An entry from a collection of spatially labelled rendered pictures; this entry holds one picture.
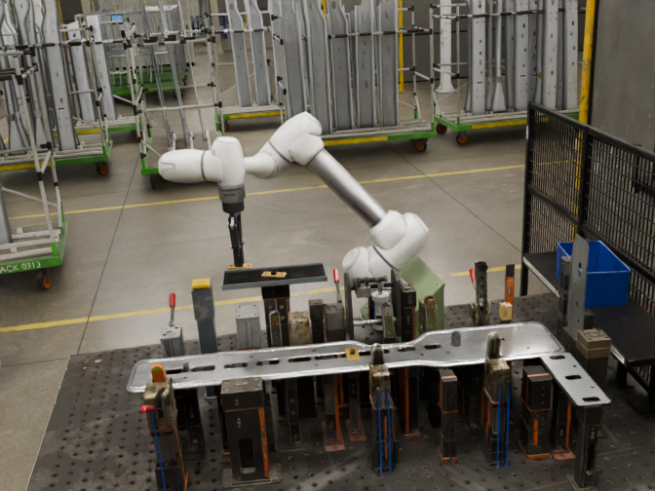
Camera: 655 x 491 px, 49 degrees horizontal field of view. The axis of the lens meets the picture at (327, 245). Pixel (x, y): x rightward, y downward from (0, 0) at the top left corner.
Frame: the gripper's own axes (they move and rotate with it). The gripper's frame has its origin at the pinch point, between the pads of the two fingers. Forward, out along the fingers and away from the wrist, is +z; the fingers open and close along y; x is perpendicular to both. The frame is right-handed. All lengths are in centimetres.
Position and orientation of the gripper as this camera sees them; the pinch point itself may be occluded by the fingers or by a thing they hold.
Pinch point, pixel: (238, 255)
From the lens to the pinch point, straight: 252.2
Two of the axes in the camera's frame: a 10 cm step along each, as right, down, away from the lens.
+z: 0.6, 9.4, 3.5
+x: 10.0, -0.4, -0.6
